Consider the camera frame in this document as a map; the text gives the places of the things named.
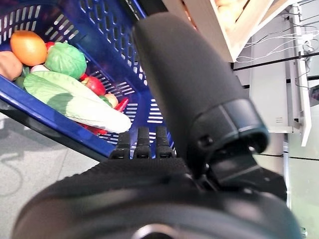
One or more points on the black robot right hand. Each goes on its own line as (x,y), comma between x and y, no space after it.
(187,87)

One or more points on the green white napa cabbage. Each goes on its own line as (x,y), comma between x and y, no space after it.
(82,107)

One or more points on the blue plastic shopping basket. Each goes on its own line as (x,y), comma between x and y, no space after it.
(49,118)

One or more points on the long red chili pepper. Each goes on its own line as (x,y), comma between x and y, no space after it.
(122,104)

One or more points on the pale onion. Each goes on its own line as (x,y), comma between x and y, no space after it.
(112,99)

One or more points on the wooden potato crate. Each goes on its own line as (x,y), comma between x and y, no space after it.
(249,37)

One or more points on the green bell pepper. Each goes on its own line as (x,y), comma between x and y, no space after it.
(104,100)

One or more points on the white desk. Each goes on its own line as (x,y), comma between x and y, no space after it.
(274,99)

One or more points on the red apple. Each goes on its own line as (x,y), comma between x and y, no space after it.
(96,85)

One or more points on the black tripod pole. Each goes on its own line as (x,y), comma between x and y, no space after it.
(274,60)

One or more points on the red bell pepper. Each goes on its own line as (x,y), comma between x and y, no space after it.
(96,130)

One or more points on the small red cherry tomato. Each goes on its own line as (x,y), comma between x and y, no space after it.
(49,45)

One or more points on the white garlic bulb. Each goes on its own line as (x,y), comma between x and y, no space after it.
(40,68)

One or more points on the orange fruit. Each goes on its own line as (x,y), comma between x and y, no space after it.
(28,48)

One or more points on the dark green cucumber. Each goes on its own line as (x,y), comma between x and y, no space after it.
(20,79)

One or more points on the brown potato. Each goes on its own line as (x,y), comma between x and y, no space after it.
(10,66)

